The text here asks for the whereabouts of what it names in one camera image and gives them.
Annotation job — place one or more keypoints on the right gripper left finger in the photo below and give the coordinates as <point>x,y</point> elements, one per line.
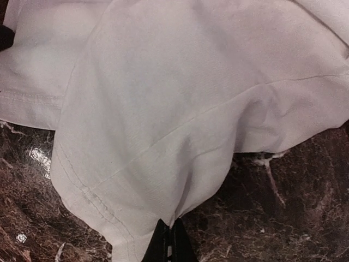
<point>157,250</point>

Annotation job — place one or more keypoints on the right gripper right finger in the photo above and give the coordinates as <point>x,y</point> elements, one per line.
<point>181,248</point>

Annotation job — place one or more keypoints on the white green Charlie Brown shirt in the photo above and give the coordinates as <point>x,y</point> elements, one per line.
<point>150,100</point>

